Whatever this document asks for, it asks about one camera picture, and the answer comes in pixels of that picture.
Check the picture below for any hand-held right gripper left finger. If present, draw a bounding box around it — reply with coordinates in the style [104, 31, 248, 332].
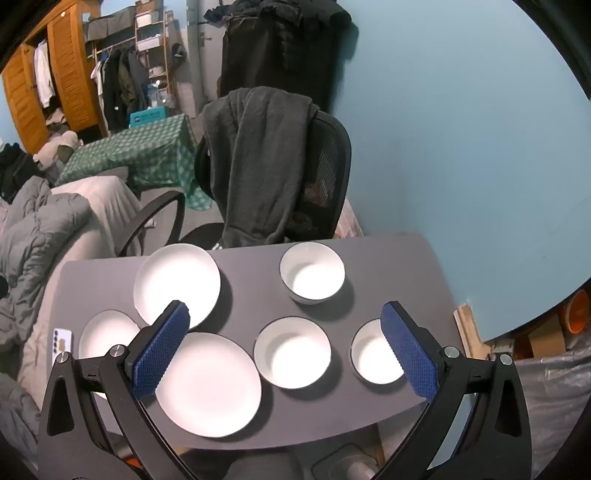
[37, 299, 199, 480]

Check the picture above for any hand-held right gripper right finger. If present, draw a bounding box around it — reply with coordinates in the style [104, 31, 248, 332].
[376, 301, 532, 480]

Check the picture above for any white plate with black rim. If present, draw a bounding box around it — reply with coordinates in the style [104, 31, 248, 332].
[133, 243, 222, 329]
[154, 331, 262, 438]
[78, 310, 141, 400]

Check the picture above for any wooden board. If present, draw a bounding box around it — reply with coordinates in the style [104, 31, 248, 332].
[453, 302, 492, 361]

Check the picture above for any white smartphone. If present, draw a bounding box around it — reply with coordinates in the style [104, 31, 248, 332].
[52, 328, 75, 365]

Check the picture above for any cardboard box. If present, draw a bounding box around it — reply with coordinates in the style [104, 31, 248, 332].
[512, 318, 568, 361]

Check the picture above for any clear plastic sheet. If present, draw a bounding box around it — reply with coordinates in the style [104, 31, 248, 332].
[512, 342, 591, 462]

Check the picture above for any grey quilted blanket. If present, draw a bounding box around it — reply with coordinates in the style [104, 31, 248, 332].
[0, 178, 100, 462]

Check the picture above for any orange plastic basin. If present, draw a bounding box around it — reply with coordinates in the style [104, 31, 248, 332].
[566, 290, 591, 335]

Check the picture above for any green checkered cloth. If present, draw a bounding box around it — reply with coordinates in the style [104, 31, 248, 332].
[55, 114, 213, 213]

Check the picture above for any dark grey garment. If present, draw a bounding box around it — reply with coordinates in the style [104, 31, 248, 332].
[202, 87, 320, 250]

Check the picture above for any black mesh office chair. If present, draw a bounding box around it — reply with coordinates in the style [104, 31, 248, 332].
[113, 90, 352, 257]

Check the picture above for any black clothes pile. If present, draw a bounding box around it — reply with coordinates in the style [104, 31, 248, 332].
[0, 143, 42, 204]

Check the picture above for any blue box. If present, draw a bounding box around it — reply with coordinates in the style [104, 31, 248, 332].
[129, 107, 168, 127]

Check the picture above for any wooden shelf unit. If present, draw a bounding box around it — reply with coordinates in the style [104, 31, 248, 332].
[134, 0, 181, 116]

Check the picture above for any grey door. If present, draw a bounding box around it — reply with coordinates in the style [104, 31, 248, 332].
[187, 0, 227, 116]

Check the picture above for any orange wooden wardrobe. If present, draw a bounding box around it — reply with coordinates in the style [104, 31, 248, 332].
[2, 0, 105, 153]

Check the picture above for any white hanging shirt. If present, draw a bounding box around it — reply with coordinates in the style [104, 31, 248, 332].
[32, 41, 56, 109]

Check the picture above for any black hanging coat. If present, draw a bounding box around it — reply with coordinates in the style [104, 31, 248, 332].
[217, 0, 352, 114]

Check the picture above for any grey fabric storage box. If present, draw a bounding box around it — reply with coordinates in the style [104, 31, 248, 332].
[85, 7, 137, 40]

